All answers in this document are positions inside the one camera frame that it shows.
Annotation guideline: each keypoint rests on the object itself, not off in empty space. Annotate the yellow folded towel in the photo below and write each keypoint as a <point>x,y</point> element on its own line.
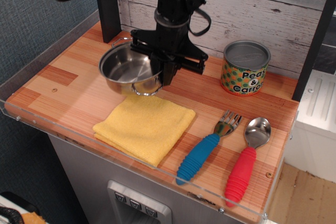
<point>145,128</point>

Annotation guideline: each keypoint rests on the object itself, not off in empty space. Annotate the spoon with red handle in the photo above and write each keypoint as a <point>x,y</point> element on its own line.
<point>257,134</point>

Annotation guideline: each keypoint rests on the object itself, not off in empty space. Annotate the small stainless steel pot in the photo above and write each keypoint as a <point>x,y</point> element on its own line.
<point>129,72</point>

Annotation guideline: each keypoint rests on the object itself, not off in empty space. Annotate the fork with blue handle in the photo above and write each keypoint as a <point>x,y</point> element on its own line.
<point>195,159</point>

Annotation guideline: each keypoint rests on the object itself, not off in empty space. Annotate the grey toy fridge cabinet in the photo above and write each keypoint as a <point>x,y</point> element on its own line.
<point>113,188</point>

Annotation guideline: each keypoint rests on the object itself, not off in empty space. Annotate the white toy sink unit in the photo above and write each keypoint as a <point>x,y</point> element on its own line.
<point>311,146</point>

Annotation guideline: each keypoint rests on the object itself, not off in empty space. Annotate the clear acrylic guard rail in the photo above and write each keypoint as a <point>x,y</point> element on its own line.
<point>66,96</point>

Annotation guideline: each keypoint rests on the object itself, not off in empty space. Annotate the orange object bottom left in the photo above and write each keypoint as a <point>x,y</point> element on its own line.
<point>32,218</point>

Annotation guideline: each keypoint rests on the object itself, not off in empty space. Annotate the peas and carrots tin can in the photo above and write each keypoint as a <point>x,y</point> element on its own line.
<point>244,67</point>

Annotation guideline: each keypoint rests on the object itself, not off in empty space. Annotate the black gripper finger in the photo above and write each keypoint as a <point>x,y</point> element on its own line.
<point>157,63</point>
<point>169,71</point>

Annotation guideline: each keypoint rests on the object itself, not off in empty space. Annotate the black vertical post right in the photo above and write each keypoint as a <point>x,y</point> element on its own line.
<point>316,43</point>

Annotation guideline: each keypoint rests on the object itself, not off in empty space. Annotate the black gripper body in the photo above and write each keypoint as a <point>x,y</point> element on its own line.
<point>171,39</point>

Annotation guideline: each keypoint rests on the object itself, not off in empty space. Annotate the black vertical post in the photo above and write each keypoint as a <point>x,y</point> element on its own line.
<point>316,43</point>
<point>109,19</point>

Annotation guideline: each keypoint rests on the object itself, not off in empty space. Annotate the black vertical post left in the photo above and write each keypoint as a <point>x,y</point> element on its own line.
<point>109,19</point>

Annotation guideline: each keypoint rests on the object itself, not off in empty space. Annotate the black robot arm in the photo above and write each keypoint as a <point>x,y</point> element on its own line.
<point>178,11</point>

